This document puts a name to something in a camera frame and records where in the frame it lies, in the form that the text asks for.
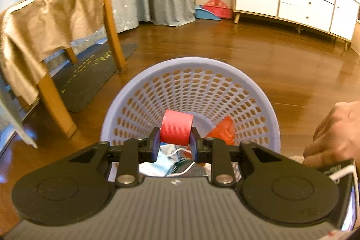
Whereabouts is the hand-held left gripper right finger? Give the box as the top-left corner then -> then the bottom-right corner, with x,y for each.
189,128 -> 282,187

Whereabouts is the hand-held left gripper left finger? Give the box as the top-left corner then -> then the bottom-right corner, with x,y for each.
69,126 -> 161,188

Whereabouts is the clear bottle with green label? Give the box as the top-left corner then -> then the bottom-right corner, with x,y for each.
171,157 -> 211,177

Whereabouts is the red ribbed bottle cap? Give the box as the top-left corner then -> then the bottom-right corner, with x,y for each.
160,110 -> 194,146

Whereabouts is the lavender plastic mesh basket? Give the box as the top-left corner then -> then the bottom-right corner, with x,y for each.
100,57 -> 281,183

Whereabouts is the person's right hand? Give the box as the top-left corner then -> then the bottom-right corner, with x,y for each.
302,101 -> 360,170

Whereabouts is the blue face mask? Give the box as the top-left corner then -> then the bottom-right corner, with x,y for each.
140,144 -> 196,176

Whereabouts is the orange plastic bag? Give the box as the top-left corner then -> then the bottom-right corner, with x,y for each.
205,116 -> 236,146

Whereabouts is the dark grey door mat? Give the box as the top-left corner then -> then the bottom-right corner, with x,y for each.
52,43 -> 139,113

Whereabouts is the wooden chair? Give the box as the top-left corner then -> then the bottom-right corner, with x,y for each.
17,0 -> 128,140

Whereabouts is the blue dustpan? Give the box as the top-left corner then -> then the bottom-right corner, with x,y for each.
195,5 -> 223,21

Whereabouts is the tan chair cover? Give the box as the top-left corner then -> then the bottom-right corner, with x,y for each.
0,0 -> 111,105

